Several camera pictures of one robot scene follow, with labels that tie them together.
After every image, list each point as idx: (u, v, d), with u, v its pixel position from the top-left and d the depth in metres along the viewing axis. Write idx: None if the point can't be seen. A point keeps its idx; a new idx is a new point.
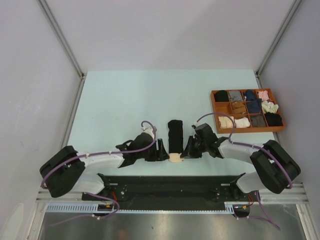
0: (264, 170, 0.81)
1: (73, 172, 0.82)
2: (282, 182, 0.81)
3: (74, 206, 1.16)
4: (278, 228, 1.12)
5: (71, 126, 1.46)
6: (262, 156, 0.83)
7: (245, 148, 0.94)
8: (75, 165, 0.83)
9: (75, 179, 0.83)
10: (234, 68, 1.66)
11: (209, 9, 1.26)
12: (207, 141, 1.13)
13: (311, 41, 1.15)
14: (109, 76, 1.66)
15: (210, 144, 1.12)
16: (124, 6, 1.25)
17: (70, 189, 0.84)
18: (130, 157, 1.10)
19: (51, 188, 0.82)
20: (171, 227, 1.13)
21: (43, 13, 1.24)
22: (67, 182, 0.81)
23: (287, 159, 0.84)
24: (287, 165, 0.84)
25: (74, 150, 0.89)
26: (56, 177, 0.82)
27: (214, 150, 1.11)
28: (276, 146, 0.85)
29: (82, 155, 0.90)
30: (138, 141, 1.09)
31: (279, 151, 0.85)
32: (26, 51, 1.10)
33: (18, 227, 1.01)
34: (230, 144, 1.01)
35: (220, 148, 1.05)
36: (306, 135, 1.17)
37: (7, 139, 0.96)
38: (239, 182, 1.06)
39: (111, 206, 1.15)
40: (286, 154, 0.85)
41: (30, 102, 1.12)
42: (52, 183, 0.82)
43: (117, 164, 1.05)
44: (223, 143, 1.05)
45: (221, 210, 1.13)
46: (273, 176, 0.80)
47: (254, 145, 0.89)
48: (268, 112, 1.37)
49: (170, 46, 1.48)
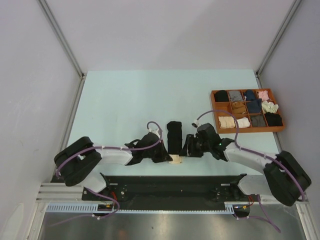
0: (277, 181, 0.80)
1: (90, 162, 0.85)
2: (294, 194, 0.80)
3: (73, 206, 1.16)
4: (278, 230, 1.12)
5: (71, 126, 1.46)
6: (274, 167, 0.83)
7: (255, 157, 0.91)
8: (91, 156, 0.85)
9: (90, 169, 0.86)
10: (234, 68, 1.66)
11: (209, 9, 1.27)
12: (211, 142, 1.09)
13: (311, 40, 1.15)
14: (109, 76, 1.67)
15: (214, 146, 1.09)
16: (124, 6, 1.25)
17: (82, 179, 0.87)
18: (137, 156, 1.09)
19: (65, 177, 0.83)
20: (171, 227, 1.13)
21: (43, 13, 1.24)
22: (83, 171, 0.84)
23: (299, 171, 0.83)
24: (299, 177, 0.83)
25: (90, 142, 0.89)
26: (71, 166, 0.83)
27: (218, 153, 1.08)
28: (289, 157, 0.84)
29: (98, 146, 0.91)
30: (145, 140, 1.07)
31: (292, 163, 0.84)
32: (26, 51, 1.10)
33: (17, 227, 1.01)
34: (238, 149, 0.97)
35: (226, 152, 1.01)
36: (306, 135, 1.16)
37: (7, 139, 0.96)
38: (240, 184, 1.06)
39: (111, 206, 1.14)
40: (298, 166, 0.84)
41: (30, 102, 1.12)
42: (66, 171, 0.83)
43: (125, 162, 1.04)
44: (228, 146, 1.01)
45: (221, 210, 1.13)
46: (285, 188, 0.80)
47: (266, 155, 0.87)
48: (268, 112, 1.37)
49: (170, 46, 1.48)
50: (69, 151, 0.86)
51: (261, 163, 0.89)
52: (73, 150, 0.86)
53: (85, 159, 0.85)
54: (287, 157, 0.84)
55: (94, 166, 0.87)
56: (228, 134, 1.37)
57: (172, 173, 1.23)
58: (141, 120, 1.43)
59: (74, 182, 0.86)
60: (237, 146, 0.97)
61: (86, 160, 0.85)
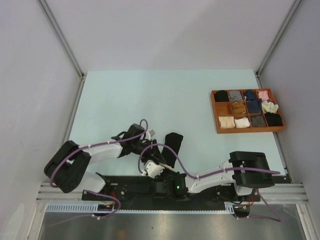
0: (253, 183, 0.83)
1: (81, 163, 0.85)
2: (267, 179, 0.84)
3: (73, 206, 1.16)
4: (279, 219, 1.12)
5: (71, 126, 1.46)
6: (240, 174, 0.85)
7: (220, 176, 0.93)
8: (80, 157, 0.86)
9: (83, 170, 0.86)
10: (234, 68, 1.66)
11: (209, 10, 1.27)
12: (169, 191, 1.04)
13: (311, 41, 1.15)
14: (108, 76, 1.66)
15: (174, 192, 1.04)
16: (124, 6, 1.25)
17: (79, 182, 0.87)
18: (127, 146, 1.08)
19: (61, 185, 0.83)
20: (171, 228, 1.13)
21: (44, 14, 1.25)
22: (77, 173, 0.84)
23: (253, 156, 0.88)
24: (258, 159, 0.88)
25: (75, 144, 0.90)
26: (64, 172, 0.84)
27: (184, 195, 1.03)
28: (238, 154, 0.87)
29: (85, 147, 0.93)
30: (132, 130, 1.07)
31: (244, 156, 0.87)
32: (26, 51, 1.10)
33: (17, 228, 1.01)
34: (198, 180, 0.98)
35: (191, 191, 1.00)
36: (306, 135, 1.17)
37: (7, 139, 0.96)
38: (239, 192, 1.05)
39: (111, 206, 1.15)
40: (250, 153, 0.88)
41: (30, 102, 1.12)
42: (60, 179, 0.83)
43: (117, 153, 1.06)
44: (190, 186, 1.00)
45: (221, 209, 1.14)
46: (261, 181, 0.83)
47: (225, 169, 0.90)
48: (268, 112, 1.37)
49: (170, 46, 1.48)
50: (56, 159, 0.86)
51: (227, 178, 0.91)
52: (60, 158, 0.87)
53: (75, 161, 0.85)
54: (238, 156, 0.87)
55: (86, 166, 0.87)
56: (227, 134, 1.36)
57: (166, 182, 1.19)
58: (141, 120, 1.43)
59: (72, 187, 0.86)
60: (195, 178, 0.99)
61: (76, 162, 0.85)
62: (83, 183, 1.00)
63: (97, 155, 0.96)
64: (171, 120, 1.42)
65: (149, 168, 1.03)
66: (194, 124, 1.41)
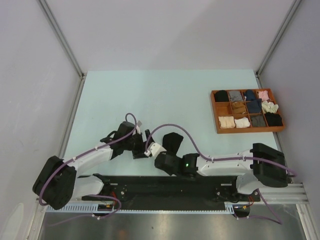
0: (270, 176, 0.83)
1: (65, 179, 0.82)
2: (283, 177, 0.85)
3: (74, 206, 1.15)
4: (278, 221, 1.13)
5: (71, 126, 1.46)
6: (260, 164, 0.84)
7: (236, 163, 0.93)
8: (64, 173, 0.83)
9: (70, 185, 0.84)
10: (234, 68, 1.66)
11: (209, 9, 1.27)
12: (176, 167, 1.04)
13: (311, 40, 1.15)
14: (108, 77, 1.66)
15: (182, 170, 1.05)
16: (124, 6, 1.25)
17: (70, 195, 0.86)
18: (119, 146, 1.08)
19: (52, 202, 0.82)
20: (171, 227, 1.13)
21: (44, 13, 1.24)
22: (65, 188, 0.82)
23: (274, 154, 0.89)
24: (278, 158, 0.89)
25: (59, 160, 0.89)
26: (51, 189, 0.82)
27: (191, 175, 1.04)
28: (263, 147, 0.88)
29: (69, 161, 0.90)
30: (123, 129, 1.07)
31: (267, 150, 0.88)
32: (26, 51, 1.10)
33: (17, 228, 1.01)
34: (211, 162, 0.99)
35: (200, 171, 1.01)
36: (306, 135, 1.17)
37: (7, 139, 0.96)
38: (240, 189, 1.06)
39: (111, 206, 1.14)
40: (272, 150, 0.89)
41: (30, 102, 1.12)
42: (49, 197, 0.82)
43: (108, 156, 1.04)
44: (200, 166, 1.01)
45: (221, 210, 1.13)
46: (278, 178, 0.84)
47: (245, 157, 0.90)
48: (268, 112, 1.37)
49: (170, 46, 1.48)
50: (43, 178, 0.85)
51: (244, 166, 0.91)
52: (46, 176, 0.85)
53: (60, 178, 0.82)
54: (262, 148, 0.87)
55: (73, 180, 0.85)
56: (227, 134, 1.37)
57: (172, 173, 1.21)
58: (141, 120, 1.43)
59: (63, 202, 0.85)
60: (209, 160, 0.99)
61: (61, 178, 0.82)
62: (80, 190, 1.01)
63: (84, 165, 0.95)
64: (171, 120, 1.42)
65: (154, 148, 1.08)
66: (194, 124, 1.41)
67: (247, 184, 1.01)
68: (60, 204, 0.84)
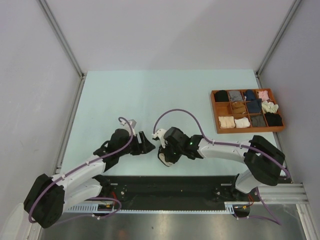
0: (259, 167, 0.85)
1: (54, 199, 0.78)
2: (274, 174, 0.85)
3: (73, 206, 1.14)
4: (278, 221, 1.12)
5: (71, 126, 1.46)
6: (252, 154, 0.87)
7: (232, 149, 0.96)
8: (53, 192, 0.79)
9: (60, 204, 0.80)
10: (234, 68, 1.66)
11: (209, 9, 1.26)
12: (181, 143, 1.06)
13: (311, 40, 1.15)
14: (109, 77, 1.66)
15: (185, 147, 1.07)
16: (125, 6, 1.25)
17: (59, 214, 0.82)
18: (112, 158, 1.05)
19: (41, 222, 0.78)
20: (171, 228, 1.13)
21: (43, 13, 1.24)
22: (54, 208, 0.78)
23: (274, 151, 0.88)
24: (276, 156, 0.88)
25: (49, 178, 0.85)
26: (40, 209, 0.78)
27: (192, 152, 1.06)
28: (262, 140, 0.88)
29: (58, 179, 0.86)
30: (115, 141, 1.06)
31: (265, 144, 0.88)
32: (26, 51, 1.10)
33: (18, 228, 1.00)
34: (211, 144, 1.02)
35: (200, 150, 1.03)
36: (306, 135, 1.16)
37: (7, 139, 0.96)
38: (238, 186, 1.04)
39: (111, 206, 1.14)
40: (271, 146, 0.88)
41: (30, 102, 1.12)
42: (38, 216, 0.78)
43: (102, 169, 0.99)
44: (201, 145, 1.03)
45: (221, 210, 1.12)
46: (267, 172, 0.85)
47: (242, 144, 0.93)
48: (268, 112, 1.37)
49: (170, 46, 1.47)
50: (32, 196, 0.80)
51: (239, 152, 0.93)
52: (35, 195, 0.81)
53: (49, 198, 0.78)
54: (259, 141, 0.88)
55: (63, 198, 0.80)
56: (227, 134, 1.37)
57: (172, 173, 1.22)
58: (141, 120, 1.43)
59: (52, 220, 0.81)
60: (210, 142, 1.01)
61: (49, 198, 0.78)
62: (76, 198, 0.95)
63: (75, 182, 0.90)
64: (172, 116, 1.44)
65: (161, 130, 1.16)
66: (194, 124, 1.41)
67: (245, 181, 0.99)
68: (48, 222, 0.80)
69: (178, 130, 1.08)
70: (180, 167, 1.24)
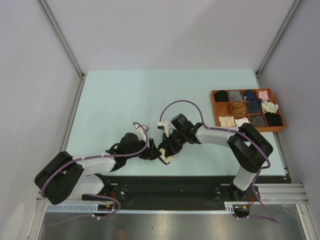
0: (241, 150, 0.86)
1: (72, 176, 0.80)
2: (257, 161, 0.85)
3: (74, 206, 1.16)
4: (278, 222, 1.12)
5: (71, 126, 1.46)
6: (237, 137, 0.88)
7: (222, 133, 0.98)
8: (73, 169, 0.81)
9: (74, 182, 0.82)
10: (234, 68, 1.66)
11: (209, 9, 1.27)
12: (184, 128, 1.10)
13: (311, 40, 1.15)
14: (109, 76, 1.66)
15: (187, 132, 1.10)
16: (125, 6, 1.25)
17: (69, 194, 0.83)
18: (120, 161, 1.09)
19: (50, 196, 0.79)
20: (171, 228, 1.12)
21: (43, 13, 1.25)
22: (68, 186, 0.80)
23: (261, 140, 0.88)
24: (263, 146, 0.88)
25: (70, 156, 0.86)
26: (54, 183, 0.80)
27: (192, 137, 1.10)
28: (250, 128, 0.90)
29: (78, 158, 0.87)
30: (125, 147, 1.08)
31: (253, 132, 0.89)
32: (26, 51, 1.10)
33: (17, 228, 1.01)
34: (207, 130, 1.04)
35: (198, 134, 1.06)
36: (306, 135, 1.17)
37: (7, 139, 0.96)
38: (235, 181, 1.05)
39: (111, 206, 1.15)
40: (260, 136, 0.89)
41: (30, 102, 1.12)
42: (49, 190, 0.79)
43: (109, 168, 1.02)
44: (200, 129, 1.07)
45: (221, 210, 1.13)
46: (249, 157, 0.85)
47: (230, 129, 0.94)
48: (268, 113, 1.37)
49: (170, 45, 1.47)
50: (49, 170, 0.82)
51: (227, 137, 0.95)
52: (52, 169, 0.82)
53: (67, 174, 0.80)
54: (248, 128, 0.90)
55: (78, 178, 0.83)
56: None
57: (172, 173, 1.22)
58: (141, 120, 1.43)
59: (60, 198, 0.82)
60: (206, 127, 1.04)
61: (67, 174, 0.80)
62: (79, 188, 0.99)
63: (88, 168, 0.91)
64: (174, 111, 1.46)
65: (166, 122, 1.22)
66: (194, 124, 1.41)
67: (240, 174, 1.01)
68: (57, 199, 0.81)
69: (184, 117, 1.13)
70: (180, 167, 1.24)
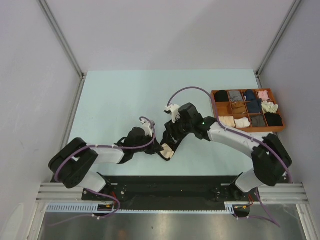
0: (264, 162, 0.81)
1: (86, 161, 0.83)
2: (276, 175, 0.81)
3: (73, 206, 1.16)
4: (278, 222, 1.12)
5: (71, 126, 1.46)
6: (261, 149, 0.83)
7: (242, 139, 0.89)
8: (87, 155, 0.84)
9: (87, 167, 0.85)
10: (234, 68, 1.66)
11: (209, 10, 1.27)
12: (194, 121, 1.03)
13: (311, 41, 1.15)
14: (109, 76, 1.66)
15: (197, 125, 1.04)
16: (125, 6, 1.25)
17: (81, 179, 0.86)
18: (127, 154, 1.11)
19: (64, 179, 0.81)
20: (170, 227, 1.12)
21: (44, 14, 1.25)
22: (81, 171, 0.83)
23: (285, 154, 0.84)
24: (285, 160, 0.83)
25: (83, 141, 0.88)
26: (68, 168, 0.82)
27: (201, 133, 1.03)
28: (276, 141, 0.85)
29: (92, 145, 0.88)
30: (132, 138, 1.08)
31: (278, 146, 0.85)
32: (26, 51, 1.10)
33: (17, 228, 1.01)
34: (223, 130, 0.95)
35: (211, 133, 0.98)
36: (306, 135, 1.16)
37: (7, 139, 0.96)
38: (238, 183, 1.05)
39: (111, 206, 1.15)
40: (284, 149, 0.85)
41: (30, 102, 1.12)
42: (64, 174, 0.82)
43: (118, 159, 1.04)
44: (213, 127, 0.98)
45: (221, 210, 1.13)
46: (270, 170, 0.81)
47: (254, 138, 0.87)
48: (268, 112, 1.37)
49: (170, 45, 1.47)
50: (64, 154, 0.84)
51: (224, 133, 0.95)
52: (68, 153, 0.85)
53: (81, 160, 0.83)
54: (274, 140, 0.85)
55: (90, 165, 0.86)
56: None
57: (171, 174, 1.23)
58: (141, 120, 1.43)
59: (73, 183, 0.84)
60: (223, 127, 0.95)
61: (82, 160, 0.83)
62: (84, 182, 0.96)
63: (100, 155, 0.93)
64: None
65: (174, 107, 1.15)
66: None
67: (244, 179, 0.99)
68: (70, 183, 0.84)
69: (194, 107, 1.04)
70: (180, 167, 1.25)
